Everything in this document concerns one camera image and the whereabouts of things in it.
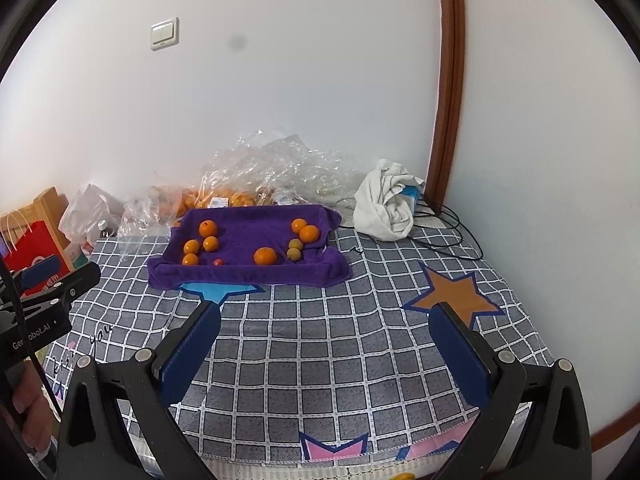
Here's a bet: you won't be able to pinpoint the brown wooden door frame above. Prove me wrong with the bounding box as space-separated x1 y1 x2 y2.
426 0 466 208

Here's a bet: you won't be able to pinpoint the purple towel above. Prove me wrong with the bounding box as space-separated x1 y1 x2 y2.
146 204 353 291

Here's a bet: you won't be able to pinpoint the small white green box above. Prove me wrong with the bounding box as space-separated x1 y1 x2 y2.
62 242 94 268

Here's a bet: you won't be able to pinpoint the pile of bagged small oranges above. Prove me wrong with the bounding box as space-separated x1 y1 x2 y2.
175 185 275 226

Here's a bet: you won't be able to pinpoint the clear plastic bag white label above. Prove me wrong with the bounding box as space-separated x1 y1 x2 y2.
200 130 373 208

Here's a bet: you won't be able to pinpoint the white cloth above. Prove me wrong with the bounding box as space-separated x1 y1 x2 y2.
352 158 426 242

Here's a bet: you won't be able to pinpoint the black cables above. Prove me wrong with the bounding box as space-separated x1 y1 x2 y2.
340 195 486 261

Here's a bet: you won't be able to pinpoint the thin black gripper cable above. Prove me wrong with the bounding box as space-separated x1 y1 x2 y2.
0 257 63 418

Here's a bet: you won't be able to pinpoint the grey checked blanket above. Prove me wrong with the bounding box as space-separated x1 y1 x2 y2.
42 220 556 466

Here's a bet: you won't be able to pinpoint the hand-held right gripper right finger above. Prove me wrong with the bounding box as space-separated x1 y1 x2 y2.
427 302 593 480

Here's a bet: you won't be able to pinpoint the crumpled clear plastic bag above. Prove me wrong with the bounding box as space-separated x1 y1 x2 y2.
120 185 196 238

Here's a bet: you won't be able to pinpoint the person's left hand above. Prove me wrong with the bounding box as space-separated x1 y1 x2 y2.
11 357 56 443

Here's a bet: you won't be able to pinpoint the red paper bag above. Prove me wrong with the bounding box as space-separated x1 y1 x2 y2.
0 210 76 286

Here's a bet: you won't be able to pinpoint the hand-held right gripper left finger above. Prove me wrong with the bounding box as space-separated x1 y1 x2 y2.
55 301 223 480

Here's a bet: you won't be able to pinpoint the blue and white box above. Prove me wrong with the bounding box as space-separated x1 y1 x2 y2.
400 185 424 216

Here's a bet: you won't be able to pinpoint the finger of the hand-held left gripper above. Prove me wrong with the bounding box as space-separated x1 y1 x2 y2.
20 261 102 313
10 254 62 293

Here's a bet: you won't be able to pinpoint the white light switch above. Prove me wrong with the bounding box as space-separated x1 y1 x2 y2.
149 17 180 52

